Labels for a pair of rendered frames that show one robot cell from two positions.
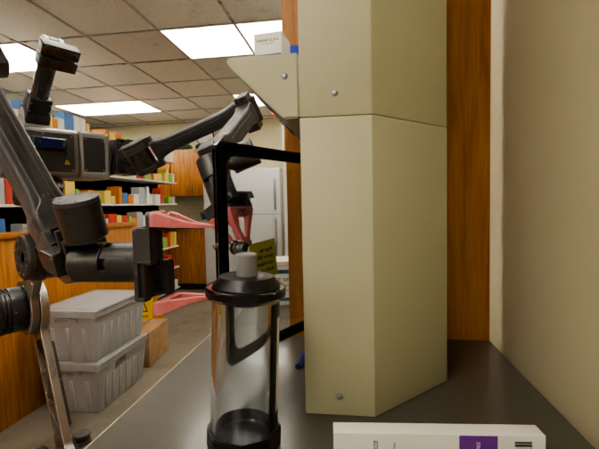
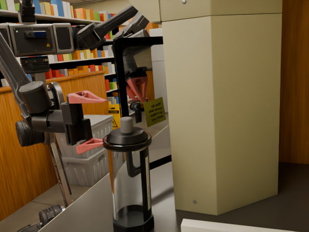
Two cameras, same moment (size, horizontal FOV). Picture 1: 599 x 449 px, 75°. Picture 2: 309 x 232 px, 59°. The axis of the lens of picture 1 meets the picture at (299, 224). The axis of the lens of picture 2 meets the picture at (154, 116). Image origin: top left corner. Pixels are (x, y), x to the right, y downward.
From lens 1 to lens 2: 0.16 m
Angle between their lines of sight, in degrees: 18
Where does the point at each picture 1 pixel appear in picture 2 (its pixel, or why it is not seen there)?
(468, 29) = not seen: outside the picture
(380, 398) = (220, 205)
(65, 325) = not seen: hidden behind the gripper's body
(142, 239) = (66, 110)
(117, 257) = (55, 119)
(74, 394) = (77, 175)
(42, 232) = (20, 104)
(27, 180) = (9, 73)
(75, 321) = not seen: hidden behind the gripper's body
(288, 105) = (153, 13)
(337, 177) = (188, 62)
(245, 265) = (124, 125)
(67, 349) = (71, 150)
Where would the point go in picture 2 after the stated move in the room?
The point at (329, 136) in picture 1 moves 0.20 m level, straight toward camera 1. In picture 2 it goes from (181, 34) to (151, 30)
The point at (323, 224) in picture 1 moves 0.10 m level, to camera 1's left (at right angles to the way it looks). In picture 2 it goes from (180, 94) to (139, 96)
